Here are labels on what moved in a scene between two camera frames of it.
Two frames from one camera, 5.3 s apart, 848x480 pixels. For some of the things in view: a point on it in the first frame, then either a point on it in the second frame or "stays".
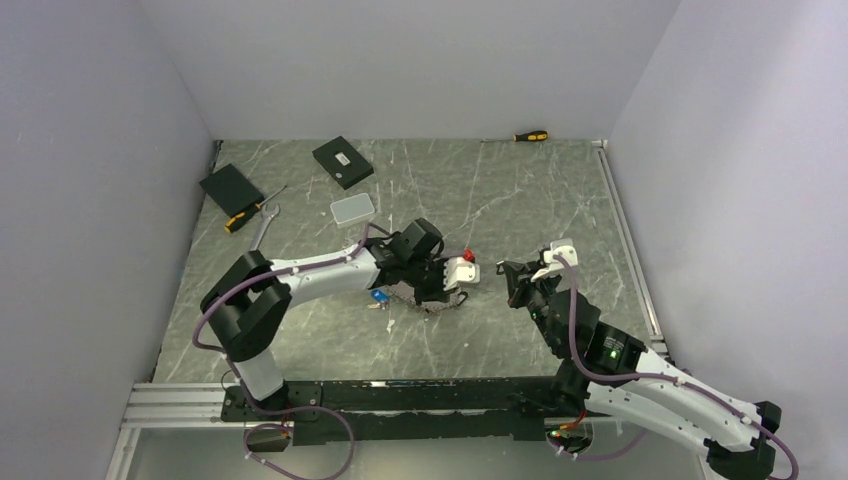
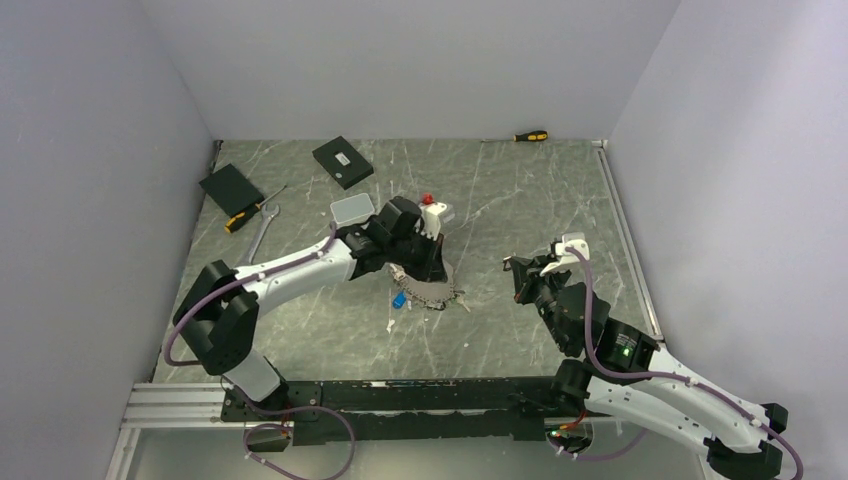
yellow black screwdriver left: (238, 218) stays
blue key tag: (380, 295) -> (399, 300)
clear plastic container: (352, 211) stays
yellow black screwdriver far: (532, 136) stays
